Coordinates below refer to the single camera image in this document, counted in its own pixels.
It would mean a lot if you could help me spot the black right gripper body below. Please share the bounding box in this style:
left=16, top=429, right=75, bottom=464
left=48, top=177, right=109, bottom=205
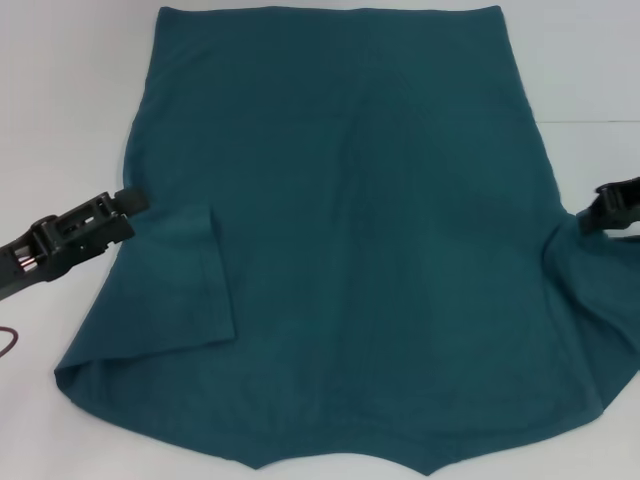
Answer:
left=606, top=176, right=640, bottom=232

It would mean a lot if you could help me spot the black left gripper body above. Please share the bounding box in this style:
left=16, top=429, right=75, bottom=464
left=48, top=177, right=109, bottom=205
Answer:
left=0, top=214, right=104, bottom=304

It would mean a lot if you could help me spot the teal blue shirt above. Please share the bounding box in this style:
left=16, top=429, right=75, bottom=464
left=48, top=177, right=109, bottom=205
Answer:
left=52, top=4, right=640, bottom=476

